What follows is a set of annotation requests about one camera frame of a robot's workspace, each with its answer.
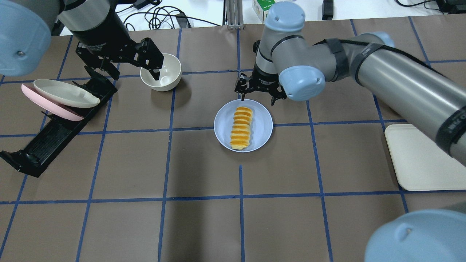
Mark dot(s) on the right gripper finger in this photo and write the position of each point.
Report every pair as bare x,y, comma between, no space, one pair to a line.
242,86
277,93

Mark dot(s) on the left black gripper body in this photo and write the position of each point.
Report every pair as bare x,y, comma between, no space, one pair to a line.
99,35

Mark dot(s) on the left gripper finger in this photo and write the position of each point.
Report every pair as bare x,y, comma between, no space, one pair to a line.
149,57
95,62

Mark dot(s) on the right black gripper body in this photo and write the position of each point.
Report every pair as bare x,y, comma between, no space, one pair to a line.
263,78

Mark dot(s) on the blue plate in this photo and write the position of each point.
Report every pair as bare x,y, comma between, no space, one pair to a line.
261,127

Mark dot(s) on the yellow spiral bread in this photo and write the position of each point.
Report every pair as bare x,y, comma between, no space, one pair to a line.
240,136

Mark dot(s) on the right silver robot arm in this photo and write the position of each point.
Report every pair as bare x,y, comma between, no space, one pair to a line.
287,67

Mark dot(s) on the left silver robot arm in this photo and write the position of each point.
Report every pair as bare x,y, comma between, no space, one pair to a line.
26,28

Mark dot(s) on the cream plate in rack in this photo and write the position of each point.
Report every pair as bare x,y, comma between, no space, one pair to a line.
65,93

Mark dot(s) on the pink plate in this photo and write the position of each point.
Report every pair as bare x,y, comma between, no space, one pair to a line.
50,106

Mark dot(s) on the black plate rack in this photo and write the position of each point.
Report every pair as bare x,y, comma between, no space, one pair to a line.
40,152

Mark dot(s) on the cream bowl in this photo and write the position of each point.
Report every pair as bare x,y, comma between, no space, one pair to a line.
170,74

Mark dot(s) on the black power adapter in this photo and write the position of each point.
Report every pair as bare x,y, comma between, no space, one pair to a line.
139,4

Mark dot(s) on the green white carton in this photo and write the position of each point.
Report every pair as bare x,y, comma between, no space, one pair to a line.
261,8

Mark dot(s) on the white rectangular tray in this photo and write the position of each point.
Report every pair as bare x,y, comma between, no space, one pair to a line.
419,164

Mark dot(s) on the aluminium frame post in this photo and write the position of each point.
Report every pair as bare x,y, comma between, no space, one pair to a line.
233,18

